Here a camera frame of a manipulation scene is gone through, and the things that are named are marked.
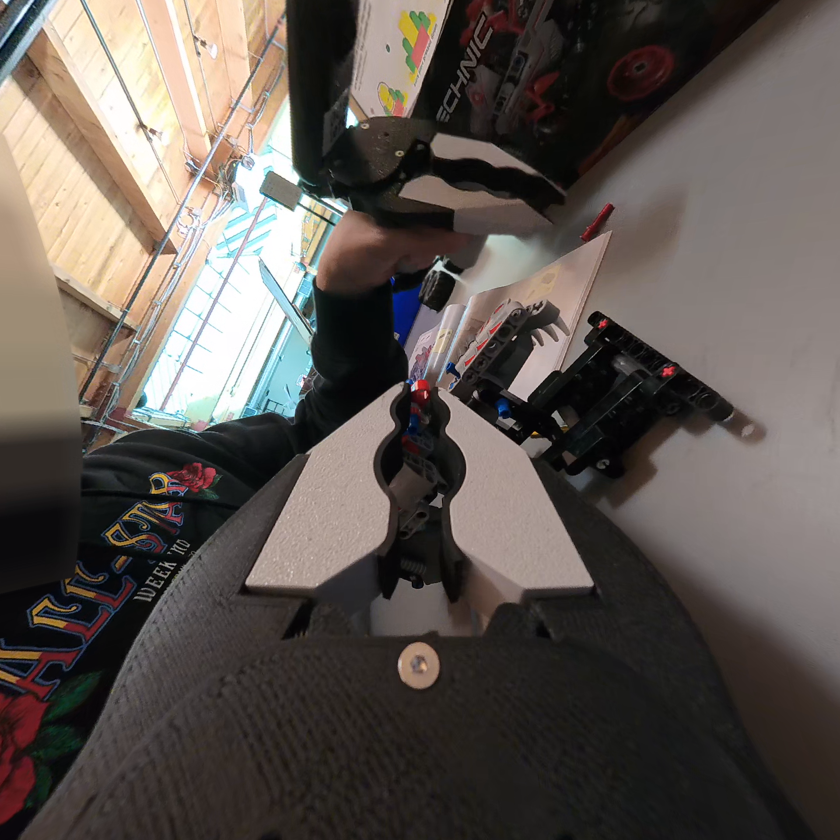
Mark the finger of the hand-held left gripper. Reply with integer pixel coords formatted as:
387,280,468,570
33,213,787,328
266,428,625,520
428,133,569,206
399,176,557,236

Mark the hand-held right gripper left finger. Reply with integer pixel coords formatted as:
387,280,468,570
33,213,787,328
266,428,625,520
245,382,409,632

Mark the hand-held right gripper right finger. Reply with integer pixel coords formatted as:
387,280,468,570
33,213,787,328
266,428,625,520
437,388,596,635

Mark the black grey toy brick vehicle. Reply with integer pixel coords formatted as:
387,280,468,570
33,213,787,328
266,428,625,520
387,298,766,586

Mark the person's left forearm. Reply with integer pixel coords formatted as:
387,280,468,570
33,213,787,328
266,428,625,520
294,276,412,454

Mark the grey desk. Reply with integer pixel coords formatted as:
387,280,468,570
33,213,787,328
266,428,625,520
459,0,840,840

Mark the black toy tire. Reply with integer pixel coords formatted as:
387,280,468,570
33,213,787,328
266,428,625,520
420,261,461,311

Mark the printed instruction board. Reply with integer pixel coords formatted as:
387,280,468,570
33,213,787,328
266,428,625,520
348,0,458,123

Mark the black toy set box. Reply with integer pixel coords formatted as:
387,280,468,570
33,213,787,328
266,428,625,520
420,0,782,192

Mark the white instruction booklet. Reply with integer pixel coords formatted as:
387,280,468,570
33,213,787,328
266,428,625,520
400,231,613,408

